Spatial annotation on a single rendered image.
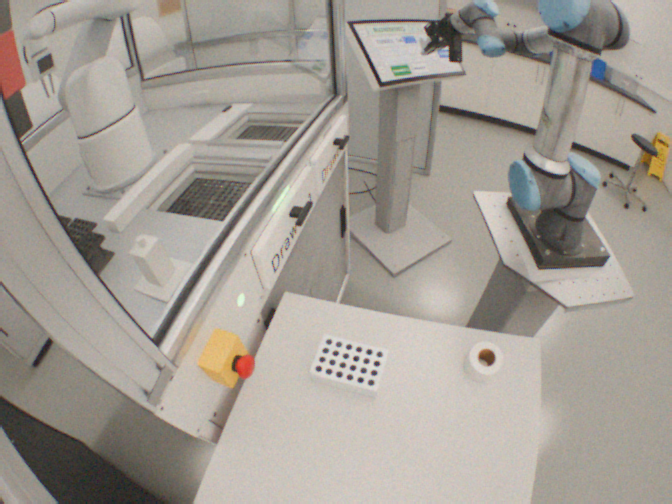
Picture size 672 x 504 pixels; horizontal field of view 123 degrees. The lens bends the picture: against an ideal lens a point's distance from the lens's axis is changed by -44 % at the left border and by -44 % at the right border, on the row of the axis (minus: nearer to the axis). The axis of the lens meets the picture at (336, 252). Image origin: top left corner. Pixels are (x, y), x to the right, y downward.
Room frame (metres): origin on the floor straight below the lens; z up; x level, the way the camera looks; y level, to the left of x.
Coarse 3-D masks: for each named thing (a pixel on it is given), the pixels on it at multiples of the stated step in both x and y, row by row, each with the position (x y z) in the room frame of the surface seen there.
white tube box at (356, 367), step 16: (320, 352) 0.26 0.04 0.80; (336, 352) 0.26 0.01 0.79; (352, 352) 0.26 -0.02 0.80; (368, 352) 0.26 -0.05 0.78; (384, 352) 0.25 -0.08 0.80; (320, 368) 0.23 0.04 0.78; (336, 368) 0.23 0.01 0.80; (352, 368) 0.23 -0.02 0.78; (368, 368) 0.22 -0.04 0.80; (336, 384) 0.20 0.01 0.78; (352, 384) 0.19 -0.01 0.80; (368, 384) 0.20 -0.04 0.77
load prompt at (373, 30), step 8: (392, 24) 1.40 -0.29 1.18; (400, 24) 1.42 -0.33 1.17; (408, 24) 1.45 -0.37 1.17; (416, 24) 1.47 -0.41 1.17; (368, 32) 1.31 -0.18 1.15; (376, 32) 1.33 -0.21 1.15; (384, 32) 1.35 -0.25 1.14; (392, 32) 1.37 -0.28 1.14; (400, 32) 1.39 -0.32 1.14; (408, 32) 1.41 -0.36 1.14; (416, 32) 1.43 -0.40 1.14
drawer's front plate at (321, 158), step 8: (344, 120) 0.94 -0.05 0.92; (336, 128) 0.86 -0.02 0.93; (344, 128) 0.93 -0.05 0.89; (328, 136) 0.81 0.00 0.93; (336, 136) 0.85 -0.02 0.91; (344, 136) 0.93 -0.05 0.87; (320, 144) 0.77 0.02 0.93; (328, 144) 0.78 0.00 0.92; (320, 152) 0.73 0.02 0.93; (328, 152) 0.78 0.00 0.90; (336, 152) 0.84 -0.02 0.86; (312, 160) 0.69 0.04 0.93; (320, 160) 0.71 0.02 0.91; (328, 160) 0.77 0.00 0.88; (336, 160) 0.84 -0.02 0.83; (320, 168) 0.71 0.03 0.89; (328, 168) 0.77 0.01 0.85; (320, 176) 0.70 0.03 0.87; (328, 176) 0.76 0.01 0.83; (320, 184) 0.70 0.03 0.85; (320, 192) 0.69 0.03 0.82
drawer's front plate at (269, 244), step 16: (304, 176) 0.62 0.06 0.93; (288, 192) 0.56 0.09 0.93; (304, 192) 0.60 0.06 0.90; (288, 208) 0.52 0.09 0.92; (272, 224) 0.46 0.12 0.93; (288, 224) 0.51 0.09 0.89; (304, 224) 0.58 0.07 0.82; (272, 240) 0.44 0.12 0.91; (256, 256) 0.39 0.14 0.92; (272, 256) 0.43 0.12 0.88; (272, 272) 0.41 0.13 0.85
